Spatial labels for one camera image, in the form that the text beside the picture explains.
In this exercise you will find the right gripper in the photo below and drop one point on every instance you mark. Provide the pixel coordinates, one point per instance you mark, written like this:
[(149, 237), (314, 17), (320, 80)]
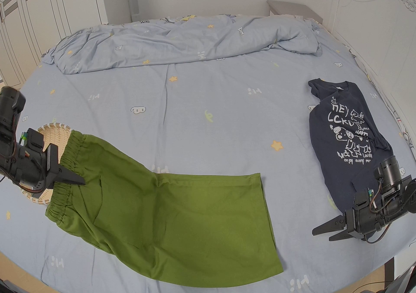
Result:
[(367, 220)]

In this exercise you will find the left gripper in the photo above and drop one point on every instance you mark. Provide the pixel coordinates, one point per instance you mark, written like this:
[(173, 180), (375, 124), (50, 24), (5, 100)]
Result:
[(29, 168)]

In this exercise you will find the green shorts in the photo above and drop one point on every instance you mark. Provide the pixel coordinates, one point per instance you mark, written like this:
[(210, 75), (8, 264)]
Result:
[(178, 213)]

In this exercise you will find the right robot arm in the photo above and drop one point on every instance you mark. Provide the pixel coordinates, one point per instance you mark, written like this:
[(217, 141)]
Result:
[(390, 171)]

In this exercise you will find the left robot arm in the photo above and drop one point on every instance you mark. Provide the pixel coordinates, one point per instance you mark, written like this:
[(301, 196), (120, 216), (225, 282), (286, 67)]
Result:
[(9, 106)]

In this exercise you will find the round woven basket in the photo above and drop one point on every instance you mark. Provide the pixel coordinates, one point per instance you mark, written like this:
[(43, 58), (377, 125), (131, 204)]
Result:
[(52, 134)]

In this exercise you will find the bed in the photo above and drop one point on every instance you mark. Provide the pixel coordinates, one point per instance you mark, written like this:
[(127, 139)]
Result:
[(211, 96)]

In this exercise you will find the dark blue printed T-shirt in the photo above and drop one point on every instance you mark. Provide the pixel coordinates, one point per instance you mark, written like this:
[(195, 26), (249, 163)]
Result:
[(344, 129)]

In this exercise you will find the white wardrobe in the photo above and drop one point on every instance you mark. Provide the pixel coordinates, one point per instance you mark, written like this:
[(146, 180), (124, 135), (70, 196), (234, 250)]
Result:
[(48, 9)]

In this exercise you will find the pale blue quilt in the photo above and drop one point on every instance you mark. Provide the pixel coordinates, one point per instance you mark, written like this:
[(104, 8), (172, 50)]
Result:
[(162, 44)]

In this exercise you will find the grey bedside table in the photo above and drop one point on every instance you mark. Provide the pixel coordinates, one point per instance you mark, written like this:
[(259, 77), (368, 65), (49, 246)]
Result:
[(292, 9)]

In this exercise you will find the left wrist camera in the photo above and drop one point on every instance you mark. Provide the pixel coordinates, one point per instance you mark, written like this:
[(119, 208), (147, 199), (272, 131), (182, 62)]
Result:
[(35, 139)]

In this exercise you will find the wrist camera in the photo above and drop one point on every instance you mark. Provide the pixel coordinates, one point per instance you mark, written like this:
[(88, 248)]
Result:
[(35, 139), (361, 199)]

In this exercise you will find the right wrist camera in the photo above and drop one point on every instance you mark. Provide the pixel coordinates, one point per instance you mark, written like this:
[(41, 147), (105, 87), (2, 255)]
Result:
[(361, 199)]

